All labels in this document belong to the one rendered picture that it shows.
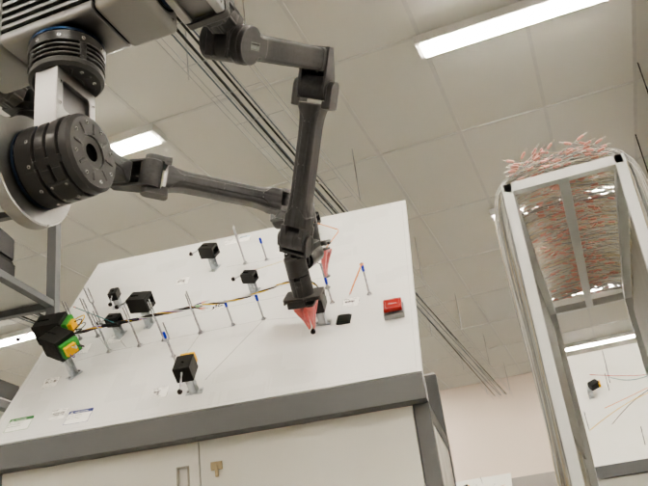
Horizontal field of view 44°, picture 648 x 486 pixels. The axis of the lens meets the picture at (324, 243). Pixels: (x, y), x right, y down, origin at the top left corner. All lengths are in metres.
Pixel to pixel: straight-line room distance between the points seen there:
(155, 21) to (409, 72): 3.69
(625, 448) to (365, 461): 2.99
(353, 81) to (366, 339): 3.13
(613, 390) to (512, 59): 2.11
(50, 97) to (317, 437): 1.04
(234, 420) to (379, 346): 0.41
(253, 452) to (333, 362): 0.30
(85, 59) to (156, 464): 1.08
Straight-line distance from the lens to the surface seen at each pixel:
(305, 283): 2.05
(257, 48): 1.65
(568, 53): 5.34
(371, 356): 2.06
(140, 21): 1.52
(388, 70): 5.05
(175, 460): 2.12
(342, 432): 2.00
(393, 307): 2.17
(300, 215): 1.99
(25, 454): 2.28
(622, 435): 4.91
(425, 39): 4.77
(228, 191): 2.11
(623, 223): 2.83
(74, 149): 1.37
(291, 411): 2.00
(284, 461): 2.03
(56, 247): 2.98
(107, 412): 2.24
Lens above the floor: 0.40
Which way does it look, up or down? 24 degrees up
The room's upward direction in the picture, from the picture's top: 8 degrees counter-clockwise
